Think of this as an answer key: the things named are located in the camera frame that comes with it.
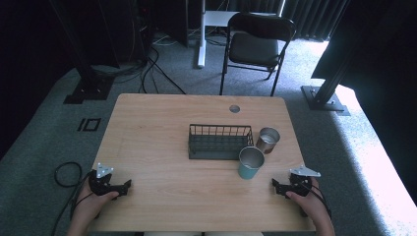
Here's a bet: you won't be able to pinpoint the hand-held gripper cable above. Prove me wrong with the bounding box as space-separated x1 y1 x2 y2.
49 161 94 236
304 181 332 220

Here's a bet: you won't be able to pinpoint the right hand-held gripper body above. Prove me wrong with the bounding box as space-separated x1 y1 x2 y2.
287 164 322 198

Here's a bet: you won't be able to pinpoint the brown steel cup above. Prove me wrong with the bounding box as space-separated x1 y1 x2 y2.
255 127 281 155

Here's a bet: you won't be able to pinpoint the person's left hand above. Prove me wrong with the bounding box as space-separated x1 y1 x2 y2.
72 181 120 225

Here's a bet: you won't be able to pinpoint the black wire basket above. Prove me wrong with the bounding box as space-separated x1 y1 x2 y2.
188 123 255 161

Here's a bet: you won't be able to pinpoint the right hand-held gripper cable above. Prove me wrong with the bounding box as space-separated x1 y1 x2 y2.
304 181 332 220

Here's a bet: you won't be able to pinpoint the dark equipment cabinet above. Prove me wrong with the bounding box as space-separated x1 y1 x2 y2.
129 0 190 63

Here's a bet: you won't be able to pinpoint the teal steel cup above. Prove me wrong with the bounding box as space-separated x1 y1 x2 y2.
237 146 266 181

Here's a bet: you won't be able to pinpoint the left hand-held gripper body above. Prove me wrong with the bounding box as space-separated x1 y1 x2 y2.
88 162 115 198

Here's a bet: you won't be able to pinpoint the black metal stand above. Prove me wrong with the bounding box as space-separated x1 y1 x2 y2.
48 0 116 105
300 0 351 117

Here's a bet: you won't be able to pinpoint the black floor cables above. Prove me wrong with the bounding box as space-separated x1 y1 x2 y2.
91 42 188 96

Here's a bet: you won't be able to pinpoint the person's right hand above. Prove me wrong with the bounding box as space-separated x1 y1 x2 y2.
285 177 329 228

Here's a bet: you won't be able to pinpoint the black folding chair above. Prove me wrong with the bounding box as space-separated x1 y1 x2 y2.
218 12 297 97

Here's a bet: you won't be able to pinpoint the left hand-held gripper cable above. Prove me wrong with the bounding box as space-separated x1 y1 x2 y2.
49 161 94 236

